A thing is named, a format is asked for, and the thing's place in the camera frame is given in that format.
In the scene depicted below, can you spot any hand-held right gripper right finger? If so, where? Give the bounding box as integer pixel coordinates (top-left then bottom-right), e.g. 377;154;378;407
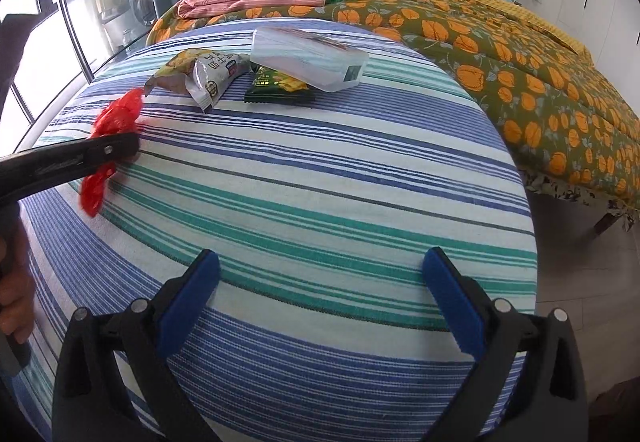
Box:
421;246;588;442

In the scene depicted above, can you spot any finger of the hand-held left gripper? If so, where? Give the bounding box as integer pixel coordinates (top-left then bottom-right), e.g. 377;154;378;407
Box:
0;131;141;205

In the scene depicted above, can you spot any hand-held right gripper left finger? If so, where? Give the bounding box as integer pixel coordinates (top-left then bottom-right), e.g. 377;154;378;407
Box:
52;248;222;442

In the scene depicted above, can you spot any red plastic bag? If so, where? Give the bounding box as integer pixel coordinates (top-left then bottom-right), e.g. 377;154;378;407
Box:
79;88;145;218

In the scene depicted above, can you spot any person's left hand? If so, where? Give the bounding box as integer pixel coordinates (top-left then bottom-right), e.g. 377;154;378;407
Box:
0;235;37;345

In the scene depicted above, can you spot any yellow snack packet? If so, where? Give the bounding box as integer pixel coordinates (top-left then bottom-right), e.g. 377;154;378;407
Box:
145;48;216;93

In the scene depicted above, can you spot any grey metal container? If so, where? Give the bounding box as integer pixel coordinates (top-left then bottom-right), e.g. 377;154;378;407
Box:
100;5;128;43

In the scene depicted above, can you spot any grey white snack packet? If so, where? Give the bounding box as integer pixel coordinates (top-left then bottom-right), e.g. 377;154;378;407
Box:
187;53;251;114

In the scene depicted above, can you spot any floral bed skirt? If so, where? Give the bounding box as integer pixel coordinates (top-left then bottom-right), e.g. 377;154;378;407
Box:
525;172;640;223

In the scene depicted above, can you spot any grey washing machine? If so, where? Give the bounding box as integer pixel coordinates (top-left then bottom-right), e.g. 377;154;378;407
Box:
124;0;157;30

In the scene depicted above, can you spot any wooden bed leg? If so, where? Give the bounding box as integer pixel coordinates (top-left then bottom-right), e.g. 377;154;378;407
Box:
592;212;621;238

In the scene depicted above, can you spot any green snack packet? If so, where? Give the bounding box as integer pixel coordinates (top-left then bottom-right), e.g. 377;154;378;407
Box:
244;65;317;109

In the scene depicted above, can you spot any orange floral quilt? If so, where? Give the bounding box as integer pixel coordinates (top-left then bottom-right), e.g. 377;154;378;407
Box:
146;0;640;213

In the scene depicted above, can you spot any clear plastic bottle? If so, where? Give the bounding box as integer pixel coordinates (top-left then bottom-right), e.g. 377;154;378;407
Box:
249;27;370;93

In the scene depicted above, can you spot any chrome curved rail frame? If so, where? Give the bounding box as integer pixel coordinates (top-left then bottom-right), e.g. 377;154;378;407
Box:
52;0;151;78

